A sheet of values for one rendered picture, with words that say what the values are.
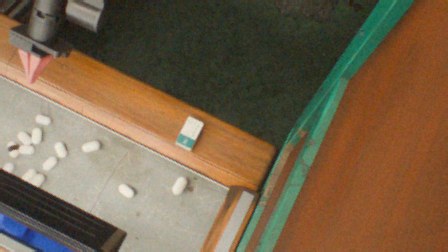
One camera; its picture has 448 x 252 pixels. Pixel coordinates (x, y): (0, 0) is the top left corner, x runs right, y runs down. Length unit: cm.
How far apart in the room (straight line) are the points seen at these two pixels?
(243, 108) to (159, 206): 89
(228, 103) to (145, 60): 34
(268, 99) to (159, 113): 88
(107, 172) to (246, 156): 29
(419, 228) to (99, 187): 97
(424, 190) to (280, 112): 174
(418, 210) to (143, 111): 95
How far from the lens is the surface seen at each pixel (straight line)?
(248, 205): 100
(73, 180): 115
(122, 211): 112
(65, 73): 118
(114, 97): 115
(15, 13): 176
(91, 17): 100
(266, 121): 193
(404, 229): 22
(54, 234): 76
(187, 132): 110
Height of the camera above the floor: 185
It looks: 75 degrees down
